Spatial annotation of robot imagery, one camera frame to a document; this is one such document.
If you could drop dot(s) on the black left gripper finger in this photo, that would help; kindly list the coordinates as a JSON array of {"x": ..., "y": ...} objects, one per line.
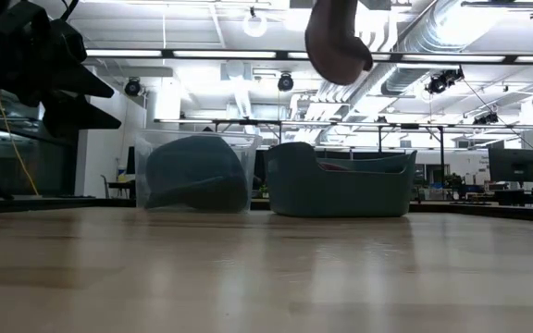
[
  {"x": 81, "y": 83},
  {"x": 81, "y": 118}
]

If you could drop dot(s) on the maroon baseball cap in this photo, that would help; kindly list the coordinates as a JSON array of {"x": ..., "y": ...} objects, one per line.
[
  {"x": 336, "y": 46},
  {"x": 336, "y": 166}
]

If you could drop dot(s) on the black ceiling spotlight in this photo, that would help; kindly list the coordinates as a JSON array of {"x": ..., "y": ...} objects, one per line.
[
  {"x": 285, "y": 82},
  {"x": 437, "y": 83},
  {"x": 132, "y": 87}
]

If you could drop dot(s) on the black computer monitor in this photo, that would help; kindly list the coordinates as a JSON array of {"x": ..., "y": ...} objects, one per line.
[
  {"x": 514, "y": 164},
  {"x": 131, "y": 159}
]

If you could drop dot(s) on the white and yellow bottle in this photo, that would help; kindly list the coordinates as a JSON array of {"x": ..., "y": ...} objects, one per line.
[{"x": 121, "y": 174}]

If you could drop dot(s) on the dark chair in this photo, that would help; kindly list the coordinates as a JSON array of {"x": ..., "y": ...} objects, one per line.
[{"x": 118, "y": 185}]

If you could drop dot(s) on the long linear ceiling light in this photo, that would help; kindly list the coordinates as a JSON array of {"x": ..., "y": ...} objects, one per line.
[{"x": 225, "y": 54}]

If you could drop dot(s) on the clear plastic bin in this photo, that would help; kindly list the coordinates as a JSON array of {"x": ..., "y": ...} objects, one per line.
[{"x": 253, "y": 155}]

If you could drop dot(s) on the teal plastic bin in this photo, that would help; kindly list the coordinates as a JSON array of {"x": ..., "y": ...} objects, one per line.
[{"x": 340, "y": 194}]

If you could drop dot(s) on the black aluminium table frame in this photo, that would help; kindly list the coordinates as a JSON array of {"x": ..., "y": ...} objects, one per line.
[{"x": 40, "y": 203}]

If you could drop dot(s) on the distant black workbench frame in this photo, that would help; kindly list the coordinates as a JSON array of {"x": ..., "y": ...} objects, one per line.
[{"x": 248, "y": 122}]

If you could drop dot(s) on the silver spiral air duct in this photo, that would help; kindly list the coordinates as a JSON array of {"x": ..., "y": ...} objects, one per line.
[{"x": 414, "y": 41}]

